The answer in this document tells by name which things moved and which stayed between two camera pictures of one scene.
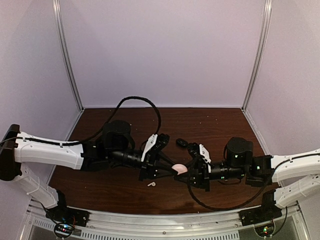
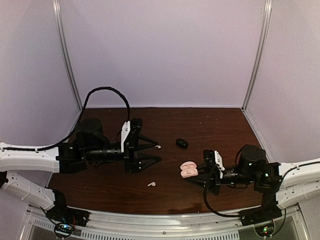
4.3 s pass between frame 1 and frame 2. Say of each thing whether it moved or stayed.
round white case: moved
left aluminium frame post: stayed
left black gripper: moved
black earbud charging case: stayed
